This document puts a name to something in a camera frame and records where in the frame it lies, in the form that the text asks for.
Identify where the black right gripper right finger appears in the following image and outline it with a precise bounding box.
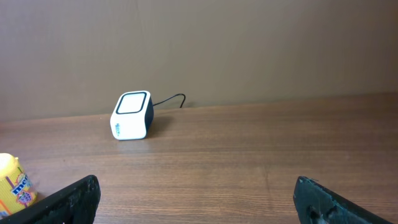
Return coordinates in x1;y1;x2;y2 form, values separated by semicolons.
293;176;391;224

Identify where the yellow mentos gum bottle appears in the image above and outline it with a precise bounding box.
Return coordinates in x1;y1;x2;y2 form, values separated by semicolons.
0;153;37;219

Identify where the white barcode scanner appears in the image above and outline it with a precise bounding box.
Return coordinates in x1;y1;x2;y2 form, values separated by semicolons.
110;90;154;141

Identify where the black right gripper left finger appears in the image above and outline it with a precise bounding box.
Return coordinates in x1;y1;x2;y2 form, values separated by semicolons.
1;175;101;224

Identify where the black scanner cable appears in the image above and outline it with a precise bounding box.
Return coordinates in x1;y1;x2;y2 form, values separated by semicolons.
152;93;187;109

